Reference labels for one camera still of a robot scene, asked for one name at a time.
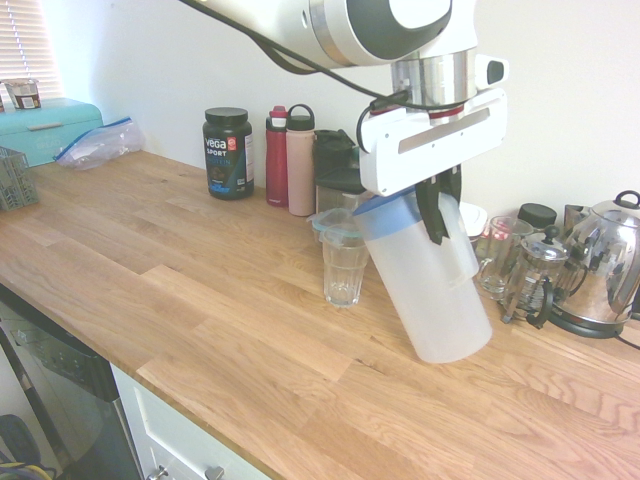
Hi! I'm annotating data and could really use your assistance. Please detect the grey plastic basket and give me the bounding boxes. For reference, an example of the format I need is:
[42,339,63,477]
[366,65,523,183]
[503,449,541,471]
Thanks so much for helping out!
[0,146,41,212]

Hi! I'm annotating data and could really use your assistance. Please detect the clear container dark square lid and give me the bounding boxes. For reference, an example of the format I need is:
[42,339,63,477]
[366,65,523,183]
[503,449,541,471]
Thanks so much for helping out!
[314,168,371,216]

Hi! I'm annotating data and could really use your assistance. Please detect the pink water bottle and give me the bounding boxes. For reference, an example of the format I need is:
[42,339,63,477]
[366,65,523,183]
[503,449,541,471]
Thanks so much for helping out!
[285,103,317,217]

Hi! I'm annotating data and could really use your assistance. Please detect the yogurt cup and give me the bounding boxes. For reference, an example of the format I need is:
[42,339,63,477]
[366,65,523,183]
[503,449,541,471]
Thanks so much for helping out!
[2,78,41,111]

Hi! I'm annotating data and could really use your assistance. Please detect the clear glass mug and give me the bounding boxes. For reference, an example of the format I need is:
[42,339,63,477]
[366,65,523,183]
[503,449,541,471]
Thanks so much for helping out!
[473,215,535,301]

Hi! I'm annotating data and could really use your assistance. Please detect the glass French press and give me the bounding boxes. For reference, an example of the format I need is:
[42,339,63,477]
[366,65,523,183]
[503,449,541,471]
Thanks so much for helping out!
[501,224,571,330]

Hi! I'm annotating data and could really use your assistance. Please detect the clear zip plastic bag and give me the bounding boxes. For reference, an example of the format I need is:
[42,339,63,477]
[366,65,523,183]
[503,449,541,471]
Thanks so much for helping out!
[53,116,146,172]

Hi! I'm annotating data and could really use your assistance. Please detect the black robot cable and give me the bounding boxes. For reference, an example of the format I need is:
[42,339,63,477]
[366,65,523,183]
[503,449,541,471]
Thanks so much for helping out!
[177,0,471,151]

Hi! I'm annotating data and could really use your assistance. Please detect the glass jar black lid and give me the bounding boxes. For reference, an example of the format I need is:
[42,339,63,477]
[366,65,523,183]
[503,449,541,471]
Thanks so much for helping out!
[517,202,558,236]

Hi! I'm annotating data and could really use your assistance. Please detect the black shaker bottle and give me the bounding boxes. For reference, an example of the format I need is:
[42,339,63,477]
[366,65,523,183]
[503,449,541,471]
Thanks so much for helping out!
[313,128,360,176]

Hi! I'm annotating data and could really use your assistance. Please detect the teal bread box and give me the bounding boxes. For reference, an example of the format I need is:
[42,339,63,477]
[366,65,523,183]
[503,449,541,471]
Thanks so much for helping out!
[0,97,109,169]

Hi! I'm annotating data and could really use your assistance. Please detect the shiny metal canister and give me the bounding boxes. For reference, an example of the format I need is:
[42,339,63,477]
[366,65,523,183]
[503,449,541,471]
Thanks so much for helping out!
[564,203,591,234]

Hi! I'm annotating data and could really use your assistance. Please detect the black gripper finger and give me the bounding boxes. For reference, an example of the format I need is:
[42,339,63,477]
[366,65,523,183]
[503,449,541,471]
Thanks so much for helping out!
[414,179,449,248]
[438,167,464,202]

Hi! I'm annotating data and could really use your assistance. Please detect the black bag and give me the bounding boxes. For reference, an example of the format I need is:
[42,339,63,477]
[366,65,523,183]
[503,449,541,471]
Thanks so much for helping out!
[0,413,59,480]

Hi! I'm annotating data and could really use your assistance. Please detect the red water bottle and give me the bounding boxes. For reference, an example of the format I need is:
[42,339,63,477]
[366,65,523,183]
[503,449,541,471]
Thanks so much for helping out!
[264,105,290,207]

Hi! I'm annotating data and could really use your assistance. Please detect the stainless steel dishwasher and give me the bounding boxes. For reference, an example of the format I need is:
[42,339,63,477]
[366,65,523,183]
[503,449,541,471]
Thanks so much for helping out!
[0,284,144,480]

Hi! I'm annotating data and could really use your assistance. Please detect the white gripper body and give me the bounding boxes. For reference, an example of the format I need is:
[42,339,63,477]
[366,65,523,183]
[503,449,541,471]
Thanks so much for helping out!
[357,87,510,198]

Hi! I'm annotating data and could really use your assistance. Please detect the glass jar red checkered lid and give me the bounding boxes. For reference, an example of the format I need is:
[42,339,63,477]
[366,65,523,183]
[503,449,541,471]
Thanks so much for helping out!
[472,222,514,271]

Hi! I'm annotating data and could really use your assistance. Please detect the cereal container white red lid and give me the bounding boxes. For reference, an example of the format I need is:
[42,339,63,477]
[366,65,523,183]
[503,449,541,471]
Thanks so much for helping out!
[458,201,489,239]

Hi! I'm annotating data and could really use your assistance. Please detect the black Vega protein tub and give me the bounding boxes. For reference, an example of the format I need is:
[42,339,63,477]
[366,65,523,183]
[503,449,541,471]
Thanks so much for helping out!
[202,107,255,200]

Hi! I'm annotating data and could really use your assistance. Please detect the translucent pitcher with blue lid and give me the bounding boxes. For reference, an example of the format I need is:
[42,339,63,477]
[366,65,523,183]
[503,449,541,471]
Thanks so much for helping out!
[352,192,494,365]

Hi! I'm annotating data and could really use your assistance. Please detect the white window blinds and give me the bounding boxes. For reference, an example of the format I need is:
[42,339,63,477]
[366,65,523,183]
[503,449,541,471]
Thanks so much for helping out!
[0,0,66,101]

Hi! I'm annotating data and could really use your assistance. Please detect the glass food container teal lid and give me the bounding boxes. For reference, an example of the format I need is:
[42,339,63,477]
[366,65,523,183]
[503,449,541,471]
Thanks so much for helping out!
[305,207,369,247]

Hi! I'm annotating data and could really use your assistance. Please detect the white cabinet drawer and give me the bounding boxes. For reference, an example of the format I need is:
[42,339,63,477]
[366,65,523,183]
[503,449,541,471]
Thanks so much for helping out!
[110,363,271,480]

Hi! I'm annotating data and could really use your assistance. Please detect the silver drawer handle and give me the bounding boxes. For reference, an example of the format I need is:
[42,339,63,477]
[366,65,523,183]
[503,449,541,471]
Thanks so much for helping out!
[149,463,226,480]

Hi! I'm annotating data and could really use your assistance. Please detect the stainless steel electric kettle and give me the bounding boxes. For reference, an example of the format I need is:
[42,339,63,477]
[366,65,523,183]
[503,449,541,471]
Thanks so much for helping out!
[547,189,640,340]

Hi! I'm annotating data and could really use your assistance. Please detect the clear drinking glass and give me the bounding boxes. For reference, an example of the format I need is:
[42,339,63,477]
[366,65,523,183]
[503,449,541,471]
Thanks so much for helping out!
[319,224,372,309]

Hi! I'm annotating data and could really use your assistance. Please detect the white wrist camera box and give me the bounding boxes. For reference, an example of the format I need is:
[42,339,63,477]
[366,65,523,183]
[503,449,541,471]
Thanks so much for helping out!
[473,53,511,89]

